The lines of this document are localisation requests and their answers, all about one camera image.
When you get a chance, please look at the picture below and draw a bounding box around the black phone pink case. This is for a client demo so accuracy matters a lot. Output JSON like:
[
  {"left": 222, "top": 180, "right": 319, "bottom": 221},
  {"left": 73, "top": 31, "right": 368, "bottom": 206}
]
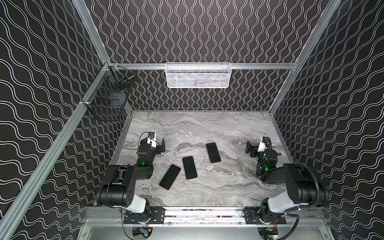
[{"left": 159, "top": 165, "right": 181, "bottom": 190}]

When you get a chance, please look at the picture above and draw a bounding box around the aluminium front rail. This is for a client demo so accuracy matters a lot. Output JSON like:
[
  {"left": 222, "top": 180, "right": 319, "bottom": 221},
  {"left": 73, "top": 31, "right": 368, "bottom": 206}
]
[{"left": 85, "top": 206, "right": 326, "bottom": 227}]

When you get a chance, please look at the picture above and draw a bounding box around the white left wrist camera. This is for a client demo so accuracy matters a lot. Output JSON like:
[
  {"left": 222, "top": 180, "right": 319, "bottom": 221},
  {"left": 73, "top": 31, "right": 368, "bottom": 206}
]
[{"left": 147, "top": 132, "right": 158, "bottom": 148}]

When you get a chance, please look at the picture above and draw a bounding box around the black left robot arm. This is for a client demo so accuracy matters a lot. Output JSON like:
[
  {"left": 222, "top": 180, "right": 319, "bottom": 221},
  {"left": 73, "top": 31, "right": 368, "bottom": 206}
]
[{"left": 96, "top": 137, "right": 166, "bottom": 224}]

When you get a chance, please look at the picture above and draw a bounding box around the black wire basket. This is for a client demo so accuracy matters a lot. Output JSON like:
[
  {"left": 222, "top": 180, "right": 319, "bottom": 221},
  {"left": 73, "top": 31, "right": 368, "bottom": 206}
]
[{"left": 86, "top": 65, "right": 136, "bottom": 123}]

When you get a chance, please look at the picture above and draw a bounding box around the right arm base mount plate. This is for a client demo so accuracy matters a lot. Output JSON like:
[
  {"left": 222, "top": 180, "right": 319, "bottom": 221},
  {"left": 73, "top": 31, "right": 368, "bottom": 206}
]
[{"left": 242, "top": 207, "right": 287, "bottom": 225}]

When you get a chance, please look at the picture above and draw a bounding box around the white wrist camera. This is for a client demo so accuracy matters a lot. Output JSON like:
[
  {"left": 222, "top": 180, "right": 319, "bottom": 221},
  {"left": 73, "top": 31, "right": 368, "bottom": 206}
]
[
  {"left": 147, "top": 132, "right": 158, "bottom": 148},
  {"left": 258, "top": 137, "right": 272, "bottom": 152}
]

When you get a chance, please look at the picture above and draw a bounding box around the black corrugated cable conduit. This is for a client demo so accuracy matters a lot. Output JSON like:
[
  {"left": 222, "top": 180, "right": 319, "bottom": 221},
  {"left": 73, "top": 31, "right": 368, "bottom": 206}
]
[{"left": 295, "top": 162, "right": 322, "bottom": 208}]

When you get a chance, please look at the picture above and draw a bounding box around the black smartphone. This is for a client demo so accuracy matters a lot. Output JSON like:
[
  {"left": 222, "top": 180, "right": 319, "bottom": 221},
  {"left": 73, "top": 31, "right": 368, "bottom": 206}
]
[{"left": 206, "top": 143, "right": 221, "bottom": 163}]

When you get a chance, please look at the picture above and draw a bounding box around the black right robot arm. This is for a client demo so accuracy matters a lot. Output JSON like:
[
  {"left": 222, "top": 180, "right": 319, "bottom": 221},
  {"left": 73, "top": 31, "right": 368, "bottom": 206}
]
[{"left": 243, "top": 137, "right": 330, "bottom": 224}]

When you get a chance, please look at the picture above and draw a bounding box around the white wire basket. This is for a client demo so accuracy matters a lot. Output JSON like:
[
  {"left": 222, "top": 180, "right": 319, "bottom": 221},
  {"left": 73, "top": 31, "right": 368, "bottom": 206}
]
[{"left": 165, "top": 62, "right": 232, "bottom": 89}]

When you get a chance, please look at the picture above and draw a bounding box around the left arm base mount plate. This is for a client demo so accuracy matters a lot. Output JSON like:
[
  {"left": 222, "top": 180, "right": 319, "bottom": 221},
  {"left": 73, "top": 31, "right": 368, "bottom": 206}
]
[{"left": 123, "top": 207, "right": 166, "bottom": 225}]

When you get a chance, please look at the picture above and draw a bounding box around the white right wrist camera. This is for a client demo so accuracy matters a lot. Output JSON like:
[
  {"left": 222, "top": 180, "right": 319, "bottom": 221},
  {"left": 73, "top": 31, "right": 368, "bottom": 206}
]
[{"left": 258, "top": 137, "right": 272, "bottom": 152}]

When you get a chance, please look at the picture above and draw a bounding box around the black phone middle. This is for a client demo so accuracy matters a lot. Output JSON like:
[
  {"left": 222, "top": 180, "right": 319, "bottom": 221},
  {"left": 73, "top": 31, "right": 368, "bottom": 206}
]
[{"left": 182, "top": 156, "right": 198, "bottom": 180}]

